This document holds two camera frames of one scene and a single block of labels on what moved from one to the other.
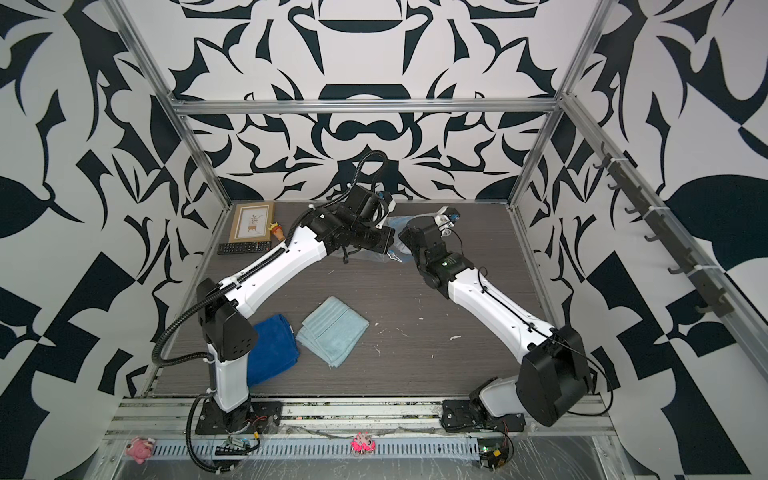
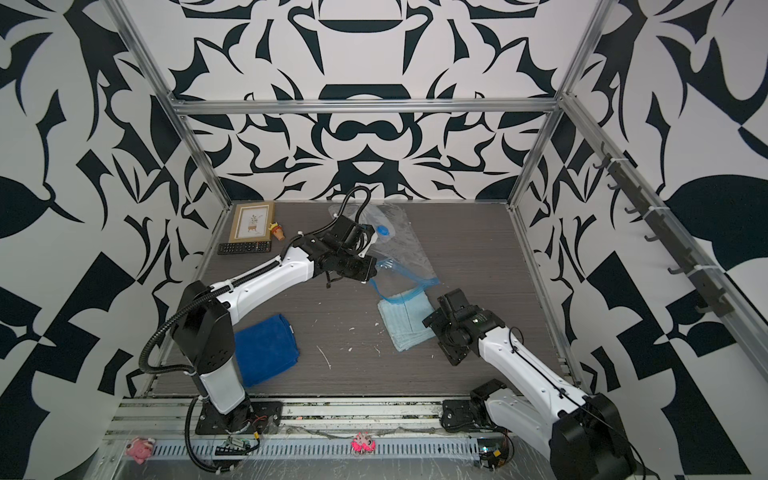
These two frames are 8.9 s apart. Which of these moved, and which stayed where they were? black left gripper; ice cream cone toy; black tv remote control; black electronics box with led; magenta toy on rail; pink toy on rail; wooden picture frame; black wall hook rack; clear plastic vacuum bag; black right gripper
Moved: black left gripper; clear plastic vacuum bag; black right gripper
Stayed: black tv remote control; wooden picture frame; black electronics box with led; pink toy on rail; magenta toy on rail; ice cream cone toy; black wall hook rack
